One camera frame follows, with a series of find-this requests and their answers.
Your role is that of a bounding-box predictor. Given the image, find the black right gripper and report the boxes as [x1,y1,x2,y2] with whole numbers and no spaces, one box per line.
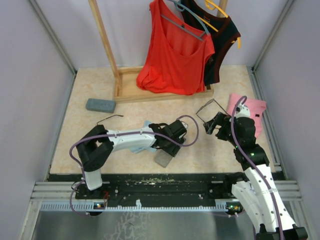
[203,111,241,147]

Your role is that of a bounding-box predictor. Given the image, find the grey glasses case green lining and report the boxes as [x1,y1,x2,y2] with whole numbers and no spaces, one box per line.
[154,151,173,168]

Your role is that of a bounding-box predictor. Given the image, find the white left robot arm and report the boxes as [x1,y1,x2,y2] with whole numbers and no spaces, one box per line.
[74,120,188,199]

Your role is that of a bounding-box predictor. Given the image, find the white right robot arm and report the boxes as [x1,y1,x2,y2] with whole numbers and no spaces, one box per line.
[203,107,308,240]

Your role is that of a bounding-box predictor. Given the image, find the light blue cleaning cloth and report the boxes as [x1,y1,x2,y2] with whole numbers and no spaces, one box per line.
[129,120,156,154]

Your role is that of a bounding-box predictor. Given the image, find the folded pink t-shirt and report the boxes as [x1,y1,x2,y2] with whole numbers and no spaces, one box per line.
[227,93,267,138]

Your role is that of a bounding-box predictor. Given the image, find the wooden clothes rack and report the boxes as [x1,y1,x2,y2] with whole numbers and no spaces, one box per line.
[88,0,214,104]

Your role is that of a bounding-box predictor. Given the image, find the blue-grey glasses case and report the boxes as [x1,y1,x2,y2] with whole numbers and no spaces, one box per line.
[85,98,116,113]

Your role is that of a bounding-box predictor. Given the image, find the red tank top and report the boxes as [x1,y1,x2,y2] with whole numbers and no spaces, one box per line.
[136,0,215,96]

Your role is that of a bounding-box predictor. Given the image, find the black maroon-trimmed tank top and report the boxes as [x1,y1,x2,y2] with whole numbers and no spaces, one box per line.
[182,0,241,86]

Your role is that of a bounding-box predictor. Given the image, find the yellow clothes hanger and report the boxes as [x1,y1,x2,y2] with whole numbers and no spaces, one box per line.
[204,0,242,50]

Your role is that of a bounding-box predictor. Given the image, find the grey clothes hanger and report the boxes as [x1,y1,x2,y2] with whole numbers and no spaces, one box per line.
[160,0,211,42]

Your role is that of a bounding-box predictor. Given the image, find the thin metal frame sunglasses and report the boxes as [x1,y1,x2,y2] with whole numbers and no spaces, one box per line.
[195,98,230,123]

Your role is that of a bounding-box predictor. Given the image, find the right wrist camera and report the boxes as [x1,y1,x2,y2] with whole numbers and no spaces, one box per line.
[235,104,251,118]

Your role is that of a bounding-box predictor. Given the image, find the black frame eyeglasses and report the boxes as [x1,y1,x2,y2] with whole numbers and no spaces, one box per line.
[96,114,124,126]

